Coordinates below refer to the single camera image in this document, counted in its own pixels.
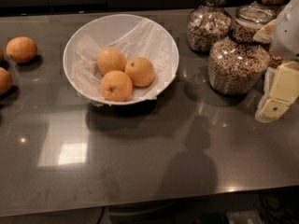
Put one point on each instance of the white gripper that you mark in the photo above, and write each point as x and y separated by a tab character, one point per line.
287	32

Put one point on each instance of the orange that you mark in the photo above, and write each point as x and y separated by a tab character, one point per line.
141	71
110	59
21	49
116	86
6	81

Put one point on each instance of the white bowl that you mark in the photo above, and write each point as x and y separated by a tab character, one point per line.
102	28

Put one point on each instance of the orange at bowl front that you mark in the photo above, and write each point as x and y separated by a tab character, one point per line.
116	86

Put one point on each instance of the front glass cereal jar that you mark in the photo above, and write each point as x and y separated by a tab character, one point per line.
237	62

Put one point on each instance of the back left glass cereal jar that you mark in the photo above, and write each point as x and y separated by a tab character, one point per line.
207	24

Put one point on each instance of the white paper liner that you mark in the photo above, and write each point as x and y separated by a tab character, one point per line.
146	44

